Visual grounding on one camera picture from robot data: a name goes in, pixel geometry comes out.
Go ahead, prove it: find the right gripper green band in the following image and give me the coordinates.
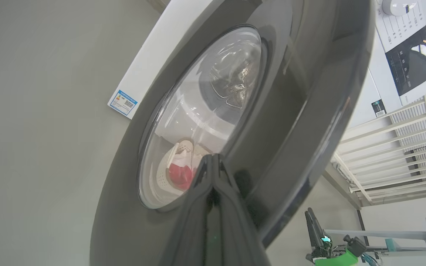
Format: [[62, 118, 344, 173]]
[[305, 208, 359, 266]]

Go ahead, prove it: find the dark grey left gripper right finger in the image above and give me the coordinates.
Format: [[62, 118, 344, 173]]
[[213, 154, 273, 266]]

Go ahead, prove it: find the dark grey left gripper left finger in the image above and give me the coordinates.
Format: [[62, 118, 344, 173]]
[[159, 154, 213, 266]]

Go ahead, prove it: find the red and white garment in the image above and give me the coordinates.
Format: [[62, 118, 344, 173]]
[[168, 163, 196, 191]]

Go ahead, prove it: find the dark grey round washer door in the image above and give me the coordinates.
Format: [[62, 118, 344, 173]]
[[89, 0, 378, 266]]

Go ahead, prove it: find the white front-load washing machine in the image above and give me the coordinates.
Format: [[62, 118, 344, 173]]
[[108, 0, 426, 130]]

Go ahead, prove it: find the small teal box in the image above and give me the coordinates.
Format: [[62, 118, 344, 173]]
[[385, 238, 402, 252]]

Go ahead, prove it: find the blue energy label sticker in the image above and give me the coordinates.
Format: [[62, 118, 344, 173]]
[[108, 89, 138, 117]]

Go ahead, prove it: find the white round washer knob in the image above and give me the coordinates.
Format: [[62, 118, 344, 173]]
[[381, 0, 417, 17]]

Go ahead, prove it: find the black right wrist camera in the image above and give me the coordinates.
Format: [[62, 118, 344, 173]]
[[343, 235, 368, 257]]

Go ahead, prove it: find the teal camera cable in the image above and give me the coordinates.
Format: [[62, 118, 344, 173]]
[[361, 253, 382, 266]]

